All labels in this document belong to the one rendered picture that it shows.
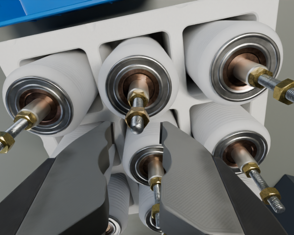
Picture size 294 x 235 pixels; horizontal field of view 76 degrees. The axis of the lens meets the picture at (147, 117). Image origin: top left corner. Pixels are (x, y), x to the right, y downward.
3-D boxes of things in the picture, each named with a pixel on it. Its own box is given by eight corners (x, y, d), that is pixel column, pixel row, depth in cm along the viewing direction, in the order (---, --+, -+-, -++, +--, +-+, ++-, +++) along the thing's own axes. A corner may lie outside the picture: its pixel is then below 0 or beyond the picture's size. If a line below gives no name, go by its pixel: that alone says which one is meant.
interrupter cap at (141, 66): (99, 107, 23) (98, 109, 22) (114, 44, 20) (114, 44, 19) (158, 123, 24) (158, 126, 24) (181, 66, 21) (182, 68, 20)
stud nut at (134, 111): (139, 129, 16) (139, 134, 15) (122, 120, 16) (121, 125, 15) (152, 112, 15) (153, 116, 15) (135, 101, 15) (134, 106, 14)
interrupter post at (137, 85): (126, 94, 22) (123, 106, 19) (131, 75, 21) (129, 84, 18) (145, 100, 23) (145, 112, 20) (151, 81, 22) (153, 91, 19)
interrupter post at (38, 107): (32, 113, 23) (17, 127, 20) (30, 95, 22) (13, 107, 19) (53, 116, 23) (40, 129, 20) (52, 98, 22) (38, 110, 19)
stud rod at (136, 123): (140, 99, 21) (138, 137, 14) (132, 94, 20) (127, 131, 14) (144, 92, 20) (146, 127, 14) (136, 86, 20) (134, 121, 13)
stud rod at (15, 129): (31, 115, 21) (-20, 159, 15) (30, 107, 21) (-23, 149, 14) (40, 116, 21) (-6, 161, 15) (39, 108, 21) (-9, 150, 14)
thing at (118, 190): (96, 172, 51) (75, 242, 35) (93, 143, 47) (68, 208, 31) (131, 173, 52) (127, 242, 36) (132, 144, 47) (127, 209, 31)
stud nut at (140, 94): (140, 110, 20) (140, 114, 19) (126, 102, 19) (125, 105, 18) (150, 95, 19) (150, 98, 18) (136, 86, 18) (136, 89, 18)
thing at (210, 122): (173, 94, 41) (193, 142, 25) (215, 73, 39) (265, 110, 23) (190, 127, 45) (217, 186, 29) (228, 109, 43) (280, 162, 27)
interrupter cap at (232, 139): (203, 143, 26) (204, 146, 25) (258, 119, 24) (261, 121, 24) (220, 178, 29) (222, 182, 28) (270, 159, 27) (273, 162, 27)
